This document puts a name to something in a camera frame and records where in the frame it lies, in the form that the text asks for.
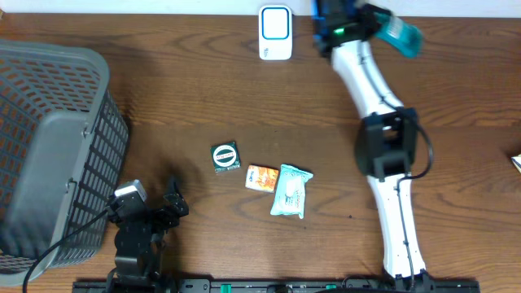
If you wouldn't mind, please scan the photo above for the teal mouthwash bottle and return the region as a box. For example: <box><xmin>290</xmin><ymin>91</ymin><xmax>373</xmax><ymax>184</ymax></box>
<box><xmin>376</xmin><ymin>13</ymin><xmax>423</xmax><ymax>59</ymax></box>

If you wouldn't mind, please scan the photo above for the green square box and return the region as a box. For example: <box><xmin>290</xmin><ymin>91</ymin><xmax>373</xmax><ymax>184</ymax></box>
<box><xmin>211</xmin><ymin>142</ymin><xmax>241</xmax><ymax>173</ymax></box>

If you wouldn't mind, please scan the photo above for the orange tissue packet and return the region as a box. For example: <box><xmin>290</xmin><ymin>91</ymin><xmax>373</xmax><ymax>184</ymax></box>
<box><xmin>245</xmin><ymin>165</ymin><xmax>279</xmax><ymax>193</ymax></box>

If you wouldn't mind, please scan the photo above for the light blue wipes packet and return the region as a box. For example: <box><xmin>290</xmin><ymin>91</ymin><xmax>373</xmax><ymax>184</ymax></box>
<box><xmin>270</xmin><ymin>164</ymin><xmax>313</xmax><ymax>219</ymax></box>

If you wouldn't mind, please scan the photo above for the yellow snack bag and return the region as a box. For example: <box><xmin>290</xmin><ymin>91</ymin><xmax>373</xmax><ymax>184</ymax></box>
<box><xmin>511</xmin><ymin>155</ymin><xmax>521</xmax><ymax>173</ymax></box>

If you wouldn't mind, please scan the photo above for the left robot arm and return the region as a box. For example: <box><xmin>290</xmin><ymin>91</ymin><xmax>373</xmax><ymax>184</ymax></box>
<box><xmin>104</xmin><ymin>177</ymin><xmax>189</xmax><ymax>292</ymax></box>

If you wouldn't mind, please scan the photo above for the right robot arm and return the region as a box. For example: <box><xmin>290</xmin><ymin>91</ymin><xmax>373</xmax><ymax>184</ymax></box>
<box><xmin>313</xmin><ymin>0</ymin><xmax>435</xmax><ymax>292</ymax></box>

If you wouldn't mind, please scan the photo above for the white barcode scanner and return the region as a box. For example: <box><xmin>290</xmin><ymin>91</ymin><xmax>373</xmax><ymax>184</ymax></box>
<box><xmin>258</xmin><ymin>4</ymin><xmax>293</xmax><ymax>61</ymax></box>

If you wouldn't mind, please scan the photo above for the grey plastic basket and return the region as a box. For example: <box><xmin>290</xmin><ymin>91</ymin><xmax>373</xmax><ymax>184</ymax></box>
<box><xmin>1</xmin><ymin>40</ymin><xmax>129</xmax><ymax>286</ymax></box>

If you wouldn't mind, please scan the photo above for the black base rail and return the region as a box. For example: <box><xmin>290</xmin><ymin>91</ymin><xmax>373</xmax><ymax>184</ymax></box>
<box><xmin>72</xmin><ymin>278</ymin><xmax>481</xmax><ymax>293</ymax></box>

